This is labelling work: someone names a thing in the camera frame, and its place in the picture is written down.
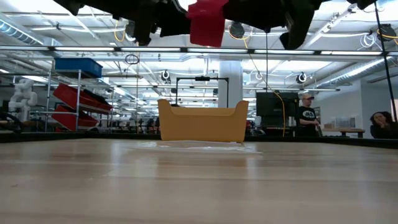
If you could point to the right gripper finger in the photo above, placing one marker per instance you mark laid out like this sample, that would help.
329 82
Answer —
239 11

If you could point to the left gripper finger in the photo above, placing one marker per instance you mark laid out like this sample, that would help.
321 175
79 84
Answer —
171 17

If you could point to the red bandage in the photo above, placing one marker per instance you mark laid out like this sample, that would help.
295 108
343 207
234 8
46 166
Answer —
206 28

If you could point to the clear plastic zip bag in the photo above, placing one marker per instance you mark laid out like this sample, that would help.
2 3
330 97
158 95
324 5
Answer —
192 147

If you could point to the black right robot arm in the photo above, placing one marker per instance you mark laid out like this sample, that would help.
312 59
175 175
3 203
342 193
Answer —
304 18

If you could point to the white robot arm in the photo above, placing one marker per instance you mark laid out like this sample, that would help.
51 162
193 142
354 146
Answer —
23 96

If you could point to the white square column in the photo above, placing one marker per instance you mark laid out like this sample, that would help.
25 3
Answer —
230 87

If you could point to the blue storage bin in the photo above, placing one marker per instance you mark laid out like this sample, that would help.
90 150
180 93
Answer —
77 67

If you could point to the metal shelf rack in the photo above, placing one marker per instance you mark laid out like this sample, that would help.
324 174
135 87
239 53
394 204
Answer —
78 81

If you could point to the black monitor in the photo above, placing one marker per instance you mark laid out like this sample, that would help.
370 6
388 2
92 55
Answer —
270 107

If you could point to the red plastic storage bin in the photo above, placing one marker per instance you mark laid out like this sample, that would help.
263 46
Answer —
66 119
66 93

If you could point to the yellow plastic bin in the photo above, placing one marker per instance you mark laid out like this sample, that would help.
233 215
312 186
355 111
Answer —
202 124

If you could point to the small cardboard box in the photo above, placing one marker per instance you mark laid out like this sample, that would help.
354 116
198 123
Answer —
328 126

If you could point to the wooden work table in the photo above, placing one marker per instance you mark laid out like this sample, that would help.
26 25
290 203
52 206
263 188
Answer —
342 130

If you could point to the black camera gantry frame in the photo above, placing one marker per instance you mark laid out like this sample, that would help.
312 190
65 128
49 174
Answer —
202 78

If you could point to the black aluminium table frame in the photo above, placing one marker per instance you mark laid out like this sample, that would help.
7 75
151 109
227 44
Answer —
62 136

